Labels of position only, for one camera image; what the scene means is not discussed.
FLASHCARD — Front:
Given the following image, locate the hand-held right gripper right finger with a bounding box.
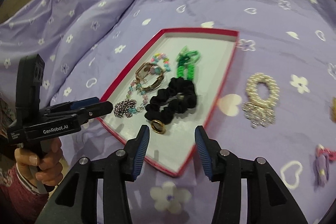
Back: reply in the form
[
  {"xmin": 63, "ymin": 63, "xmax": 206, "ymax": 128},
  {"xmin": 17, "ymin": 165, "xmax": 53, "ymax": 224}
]
[{"xmin": 194, "ymin": 125, "xmax": 309, "ymax": 224}]

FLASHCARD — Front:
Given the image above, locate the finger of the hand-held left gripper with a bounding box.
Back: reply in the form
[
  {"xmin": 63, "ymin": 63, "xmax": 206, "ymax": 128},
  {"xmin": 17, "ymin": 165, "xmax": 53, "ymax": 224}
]
[
  {"xmin": 49, "ymin": 97, "xmax": 102, "ymax": 111},
  {"xmin": 39, "ymin": 100, "xmax": 114, "ymax": 125}
]

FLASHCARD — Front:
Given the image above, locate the metal ring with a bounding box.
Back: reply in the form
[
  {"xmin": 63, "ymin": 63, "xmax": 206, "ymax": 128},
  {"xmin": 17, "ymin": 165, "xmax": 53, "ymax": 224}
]
[{"xmin": 151, "ymin": 119, "xmax": 167, "ymax": 135}]

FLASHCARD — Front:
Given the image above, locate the metal chain with blue beads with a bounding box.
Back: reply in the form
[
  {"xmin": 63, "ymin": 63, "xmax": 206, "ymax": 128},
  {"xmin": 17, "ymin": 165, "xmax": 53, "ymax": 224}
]
[{"xmin": 113, "ymin": 81, "xmax": 156, "ymax": 118}]

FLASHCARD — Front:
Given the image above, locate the wristwatch with brown strap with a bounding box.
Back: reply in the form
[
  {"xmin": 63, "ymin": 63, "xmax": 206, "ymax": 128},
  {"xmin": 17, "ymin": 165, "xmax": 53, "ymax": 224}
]
[{"xmin": 135, "ymin": 62, "xmax": 167, "ymax": 92}]

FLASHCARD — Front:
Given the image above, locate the person's left hand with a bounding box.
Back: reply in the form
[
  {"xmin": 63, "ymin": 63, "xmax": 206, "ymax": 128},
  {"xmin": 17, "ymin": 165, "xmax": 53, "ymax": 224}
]
[{"xmin": 14, "ymin": 138, "xmax": 64, "ymax": 188}]

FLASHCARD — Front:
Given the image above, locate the yellow hair claw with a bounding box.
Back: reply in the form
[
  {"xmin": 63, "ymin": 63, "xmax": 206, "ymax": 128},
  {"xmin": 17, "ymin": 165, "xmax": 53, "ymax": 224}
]
[{"xmin": 329, "ymin": 97, "xmax": 336, "ymax": 122}]

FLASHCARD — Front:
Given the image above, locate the pink hair clip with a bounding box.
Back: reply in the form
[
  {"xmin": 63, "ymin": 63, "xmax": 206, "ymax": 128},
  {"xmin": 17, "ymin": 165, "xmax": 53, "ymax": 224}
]
[{"xmin": 316, "ymin": 144, "xmax": 336, "ymax": 162}]

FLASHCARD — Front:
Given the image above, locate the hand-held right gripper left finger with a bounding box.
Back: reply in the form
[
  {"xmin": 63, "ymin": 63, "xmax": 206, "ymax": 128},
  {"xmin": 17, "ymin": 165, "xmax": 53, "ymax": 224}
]
[{"xmin": 35, "ymin": 124, "xmax": 150, "ymax": 224}]

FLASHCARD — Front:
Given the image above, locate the red jewelry tray box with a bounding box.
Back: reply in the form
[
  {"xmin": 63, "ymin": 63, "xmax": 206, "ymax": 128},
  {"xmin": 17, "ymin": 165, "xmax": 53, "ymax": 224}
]
[{"xmin": 98, "ymin": 28, "xmax": 240, "ymax": 178}]

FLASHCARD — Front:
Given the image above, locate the black scrunchie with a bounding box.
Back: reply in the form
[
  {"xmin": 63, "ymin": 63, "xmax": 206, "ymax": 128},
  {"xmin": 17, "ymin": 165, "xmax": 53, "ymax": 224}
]
[{"xmin": 144, "ymin": 77, "xmax": 197, "ymax": 126}]

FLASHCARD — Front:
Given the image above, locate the person's left forearm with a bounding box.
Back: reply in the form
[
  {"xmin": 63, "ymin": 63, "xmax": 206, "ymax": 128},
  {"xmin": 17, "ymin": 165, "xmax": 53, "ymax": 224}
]
[{"xmin": 0, "ymin": 161, "xmax": 54, "ymax": 224}]

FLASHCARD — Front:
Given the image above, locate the green braided hair tie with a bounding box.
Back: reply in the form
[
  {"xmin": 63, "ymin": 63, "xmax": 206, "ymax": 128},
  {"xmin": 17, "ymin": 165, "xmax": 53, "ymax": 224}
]
[{"xmin": 175, "ymin": 46, "xmax": 202, "ymax": 80}]

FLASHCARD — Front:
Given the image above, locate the purple bow hair clip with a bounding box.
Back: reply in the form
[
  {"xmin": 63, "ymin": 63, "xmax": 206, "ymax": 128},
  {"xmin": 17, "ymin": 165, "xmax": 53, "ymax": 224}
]
[{"xmin": 314, "ymin": 145, "xmax": 332, "ymax": 187}]

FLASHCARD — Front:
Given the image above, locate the colourful bead bracelet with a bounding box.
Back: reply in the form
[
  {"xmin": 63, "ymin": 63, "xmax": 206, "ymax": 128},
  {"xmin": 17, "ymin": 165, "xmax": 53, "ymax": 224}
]
[{"xmin": 151, "ymin": 53, "xmax": 173, "ymax": 74}]

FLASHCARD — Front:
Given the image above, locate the pearl scrunchie with rhinestone bow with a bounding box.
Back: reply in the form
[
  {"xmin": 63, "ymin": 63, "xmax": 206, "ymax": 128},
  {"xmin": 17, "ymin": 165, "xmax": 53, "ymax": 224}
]
[{"xmin": 241, "ymin": 72, "xmax": 280, "ymax": 128}]

